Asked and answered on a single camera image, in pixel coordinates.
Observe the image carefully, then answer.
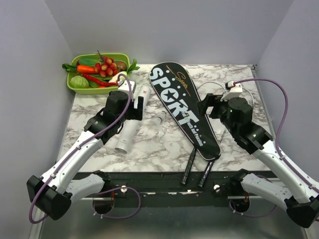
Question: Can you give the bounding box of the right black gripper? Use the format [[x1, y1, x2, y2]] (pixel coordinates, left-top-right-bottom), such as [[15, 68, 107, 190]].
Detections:
[[197, 92, 237, 134]]

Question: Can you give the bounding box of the green plastic basket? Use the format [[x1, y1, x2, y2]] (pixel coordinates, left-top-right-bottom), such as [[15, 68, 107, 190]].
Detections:
[[62, 52, 131, 95]]

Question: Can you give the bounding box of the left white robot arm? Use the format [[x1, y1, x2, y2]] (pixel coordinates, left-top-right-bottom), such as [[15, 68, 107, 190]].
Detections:
[[26, 91, 144, 221]]

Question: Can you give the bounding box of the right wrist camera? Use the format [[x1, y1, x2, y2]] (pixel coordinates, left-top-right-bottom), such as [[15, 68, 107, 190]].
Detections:
[[221, 81, 243, 102]]

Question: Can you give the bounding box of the badminton racket left handle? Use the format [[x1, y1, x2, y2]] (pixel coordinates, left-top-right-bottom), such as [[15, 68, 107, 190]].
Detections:
[[180, 147, 196, 185]]

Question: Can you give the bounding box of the green leafy toy vegetable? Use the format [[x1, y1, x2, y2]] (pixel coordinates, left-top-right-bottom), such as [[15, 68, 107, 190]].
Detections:
[[127, 59, 140, 75]]

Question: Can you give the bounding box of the black racket cover bag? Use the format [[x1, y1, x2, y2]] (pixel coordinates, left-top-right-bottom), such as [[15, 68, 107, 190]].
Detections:
[[149, 62, 221, 161]]

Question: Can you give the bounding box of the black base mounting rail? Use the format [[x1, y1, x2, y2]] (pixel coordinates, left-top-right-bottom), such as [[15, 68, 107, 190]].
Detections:
[[103, 171, 256, 210]]

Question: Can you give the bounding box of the red toy cherry bunch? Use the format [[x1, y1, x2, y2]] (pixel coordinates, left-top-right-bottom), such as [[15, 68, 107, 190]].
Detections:
[[94, 56, 119, 78]]

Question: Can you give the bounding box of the white toy radish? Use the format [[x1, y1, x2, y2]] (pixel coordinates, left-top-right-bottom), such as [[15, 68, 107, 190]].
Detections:
[[109, 71, 128, 83]]

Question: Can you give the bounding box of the green toy cabbage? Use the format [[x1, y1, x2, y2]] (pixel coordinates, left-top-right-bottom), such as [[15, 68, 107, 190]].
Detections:
[[69, 75, 90, 89]]

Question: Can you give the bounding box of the orange toy carrot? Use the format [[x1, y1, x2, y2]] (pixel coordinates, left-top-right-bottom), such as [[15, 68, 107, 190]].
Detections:
[[77, 65, 98, 74]]

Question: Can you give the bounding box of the red toy chili pepper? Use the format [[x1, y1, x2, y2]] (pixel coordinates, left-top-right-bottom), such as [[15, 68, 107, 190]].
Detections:
[[82, 74, 118, 88]]

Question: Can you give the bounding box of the white shuttlecock tube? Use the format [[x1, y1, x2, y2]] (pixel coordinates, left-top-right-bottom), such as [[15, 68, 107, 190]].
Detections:
[[115, 86, 151, 154]]

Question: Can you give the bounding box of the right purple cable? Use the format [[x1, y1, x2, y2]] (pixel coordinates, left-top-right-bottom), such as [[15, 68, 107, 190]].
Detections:
[[231, 78, 319, 197]]

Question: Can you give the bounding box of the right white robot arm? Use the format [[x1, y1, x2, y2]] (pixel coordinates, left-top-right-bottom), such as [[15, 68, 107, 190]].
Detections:
[[197, 94, 319, 228]]

